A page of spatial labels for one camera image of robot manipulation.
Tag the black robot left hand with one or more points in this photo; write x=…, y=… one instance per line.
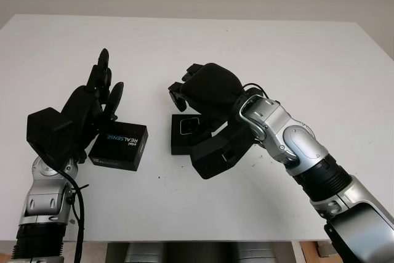
x=83, y=109

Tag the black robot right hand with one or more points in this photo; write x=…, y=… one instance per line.
x=212, y=87

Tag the silver depth camera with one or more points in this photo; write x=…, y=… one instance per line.
x=189, y=125

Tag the black Intel RealSense box lid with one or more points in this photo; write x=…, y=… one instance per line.
x=120, y=146

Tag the grey robot torso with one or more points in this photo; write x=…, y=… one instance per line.
x=191, y=253

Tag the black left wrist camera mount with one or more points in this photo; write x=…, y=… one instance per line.
x=46, y=127

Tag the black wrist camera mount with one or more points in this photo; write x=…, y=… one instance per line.
x=46, y=127
x=215, y=155

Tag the black camera box base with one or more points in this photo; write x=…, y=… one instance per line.
x=181, y=139

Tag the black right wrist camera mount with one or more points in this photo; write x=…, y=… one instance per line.
x=215, y=155

